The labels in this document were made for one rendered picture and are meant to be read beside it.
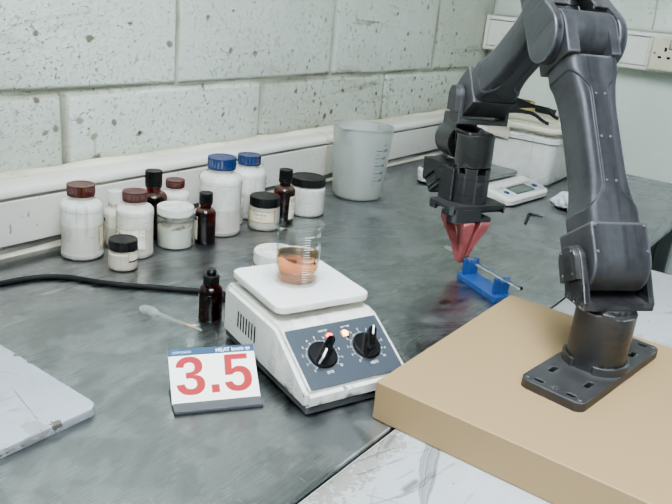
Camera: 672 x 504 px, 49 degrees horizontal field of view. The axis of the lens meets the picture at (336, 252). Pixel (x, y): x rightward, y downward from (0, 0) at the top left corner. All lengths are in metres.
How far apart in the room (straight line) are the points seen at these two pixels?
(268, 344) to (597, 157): 0.40
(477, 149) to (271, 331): 0.48
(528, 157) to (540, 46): 0.98
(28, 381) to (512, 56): 0.69
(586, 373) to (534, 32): 0.39
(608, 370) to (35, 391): 0.58
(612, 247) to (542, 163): 1.06
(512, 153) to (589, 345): 1.11
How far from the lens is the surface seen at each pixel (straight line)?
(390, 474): 0.69
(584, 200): 0.82
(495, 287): 1.09
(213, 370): 0.78
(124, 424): 0.74
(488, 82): 1.06
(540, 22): 0.90
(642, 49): 2.13
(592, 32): 0.89
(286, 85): 1.54
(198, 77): 1.36
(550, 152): 1.84
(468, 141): 1.11
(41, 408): 0.76
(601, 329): 0.80
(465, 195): 1.12
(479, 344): 0.85
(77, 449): 0.71
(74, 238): 1.12
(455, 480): 0.70
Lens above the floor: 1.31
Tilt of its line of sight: 20 degrees down
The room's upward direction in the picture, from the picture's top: 6 degrees clockwise
